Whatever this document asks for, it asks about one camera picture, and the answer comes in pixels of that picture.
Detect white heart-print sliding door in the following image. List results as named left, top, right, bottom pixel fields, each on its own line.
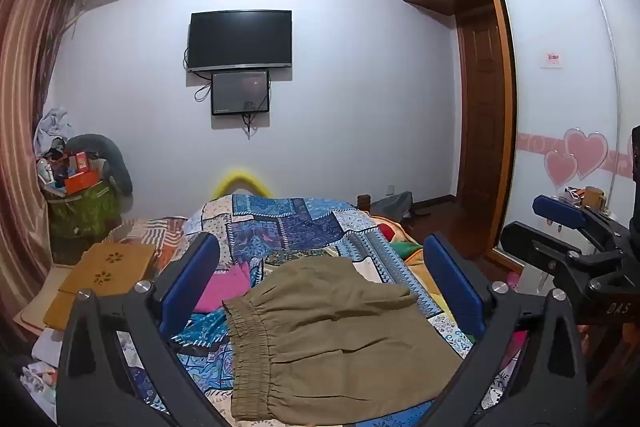
left=492, top=0, right=640, bottom=258

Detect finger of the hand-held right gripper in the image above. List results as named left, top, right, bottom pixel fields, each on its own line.
left=531, top=195, right=632, bottom=253
left=500, top=221, right=626, bottom=295

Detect brown wooden door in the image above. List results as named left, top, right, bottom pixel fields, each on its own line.
left=455, top=4, right=516, bottom=208

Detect colourful fleece blanket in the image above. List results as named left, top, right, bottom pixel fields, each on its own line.
left=377, top=219, right=442, bottom=299

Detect black wall television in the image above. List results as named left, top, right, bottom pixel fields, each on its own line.
left=187, top=10, right=293, bottom=72

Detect red box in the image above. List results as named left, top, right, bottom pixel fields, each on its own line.
left=67, top=152, right=92, bottom=174

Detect orange box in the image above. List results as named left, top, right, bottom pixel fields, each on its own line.
left=64, top=171, right=101, bottom=195

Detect small black wall monitor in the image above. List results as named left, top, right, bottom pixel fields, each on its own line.
left=210, top=70, right=271, bottom=116

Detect striped brown curtain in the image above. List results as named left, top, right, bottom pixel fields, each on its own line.
left=0, top=0, right=83, bottom=323

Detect dark grey bag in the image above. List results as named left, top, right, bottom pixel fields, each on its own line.
left=370, top=191, right=416, bottom=220

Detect white crumpled cloth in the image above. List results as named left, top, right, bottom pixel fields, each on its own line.
left=34, top=107, right=71, bottom=152

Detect yellow curved toy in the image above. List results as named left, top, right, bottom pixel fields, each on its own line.
left=211, top=167, right=273, bottom=200

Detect green patterned bag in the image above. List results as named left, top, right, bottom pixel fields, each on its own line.
left=47, top=179, right=123, bottom=240

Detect pink cloth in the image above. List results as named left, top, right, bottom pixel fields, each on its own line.
left=192, top=263, right=252, bottom=314

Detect grey neck pillow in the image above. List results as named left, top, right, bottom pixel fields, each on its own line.
left=65, top=134, right=133, bottom=196

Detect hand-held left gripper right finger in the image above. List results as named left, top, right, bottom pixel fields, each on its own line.
left=422, top=232, right=588, bottom=427

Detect blue patchwork blanket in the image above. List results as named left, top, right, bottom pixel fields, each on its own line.
left=115, top=194, right=516, bottom=427

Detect white bedside cabinet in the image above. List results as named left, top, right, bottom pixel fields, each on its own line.
left=519, top=263, right=553, bottom=295

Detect olive green pants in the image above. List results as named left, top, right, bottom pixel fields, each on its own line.
left=221, top=255, right=463, bottom=423

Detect black television cable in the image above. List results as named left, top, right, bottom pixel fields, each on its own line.
left=182, top=48, right=212, bottom=104

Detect black monitor cable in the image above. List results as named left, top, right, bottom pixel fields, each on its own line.
left=242, top=101, right=259, bottom=140

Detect wooden lap desk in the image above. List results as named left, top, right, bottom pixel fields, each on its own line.
left=42, top=243, right=158, bottom=333

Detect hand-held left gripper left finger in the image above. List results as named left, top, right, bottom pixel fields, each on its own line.
left=55, top=231, right=236, bottom=427

